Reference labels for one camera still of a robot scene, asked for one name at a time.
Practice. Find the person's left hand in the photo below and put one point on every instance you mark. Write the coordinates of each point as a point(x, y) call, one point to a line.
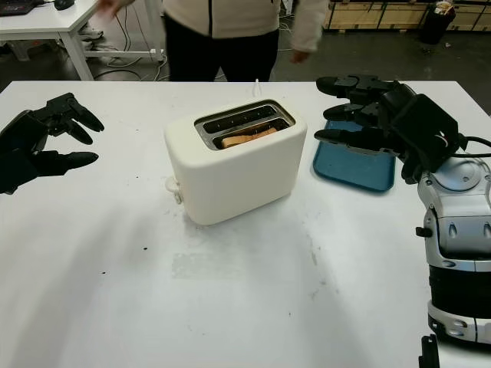
point(301, 56)

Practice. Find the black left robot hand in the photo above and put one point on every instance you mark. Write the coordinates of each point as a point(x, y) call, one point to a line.
point(27, 130)

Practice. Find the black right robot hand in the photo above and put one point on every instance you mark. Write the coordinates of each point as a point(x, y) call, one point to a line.
point(395, 99)

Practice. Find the person's right hand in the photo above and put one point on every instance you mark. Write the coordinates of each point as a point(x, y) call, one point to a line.
point(109, 11)

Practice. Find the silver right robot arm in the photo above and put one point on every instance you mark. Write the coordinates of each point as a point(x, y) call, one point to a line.
point(460, 230)

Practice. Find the person with black trousers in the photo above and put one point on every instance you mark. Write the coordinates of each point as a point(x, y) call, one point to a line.
point(218, 15)

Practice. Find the slice of toast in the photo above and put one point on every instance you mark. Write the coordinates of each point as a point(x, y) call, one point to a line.
point(245, 138)

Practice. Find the white two-slot toaster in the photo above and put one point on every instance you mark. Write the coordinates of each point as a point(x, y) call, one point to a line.
point(230, 184)

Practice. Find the white sneaker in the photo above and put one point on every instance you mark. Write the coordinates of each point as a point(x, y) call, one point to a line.
point(92, 32)

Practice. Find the black computer mouse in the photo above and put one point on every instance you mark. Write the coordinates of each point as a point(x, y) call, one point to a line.
point(63, 4)

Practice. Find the white office desk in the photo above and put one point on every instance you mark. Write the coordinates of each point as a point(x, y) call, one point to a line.
point(38, 27)

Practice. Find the blue plastic tray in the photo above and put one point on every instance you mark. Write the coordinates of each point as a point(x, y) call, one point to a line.
point(353, 168)

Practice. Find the black trash bin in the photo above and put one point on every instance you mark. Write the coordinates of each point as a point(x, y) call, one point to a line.
point(435, 27)

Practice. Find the wooden crates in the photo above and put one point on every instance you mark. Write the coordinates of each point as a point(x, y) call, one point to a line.
point(403, 15)

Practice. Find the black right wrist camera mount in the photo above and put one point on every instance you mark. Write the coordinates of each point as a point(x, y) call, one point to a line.
point(426, 130)

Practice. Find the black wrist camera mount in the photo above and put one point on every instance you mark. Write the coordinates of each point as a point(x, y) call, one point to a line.
point(15, 172)
point(426, 130)

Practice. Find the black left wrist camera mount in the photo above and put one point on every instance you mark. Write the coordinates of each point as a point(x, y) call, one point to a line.
point(15, 172)

